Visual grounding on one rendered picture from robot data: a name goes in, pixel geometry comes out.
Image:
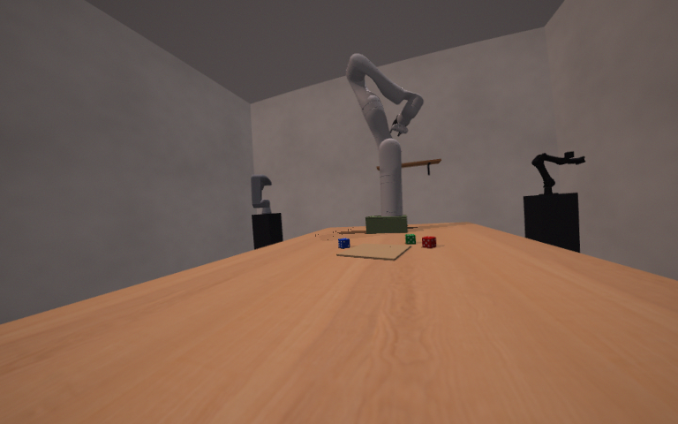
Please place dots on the red die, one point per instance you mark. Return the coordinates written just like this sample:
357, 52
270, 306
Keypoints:
429, 242

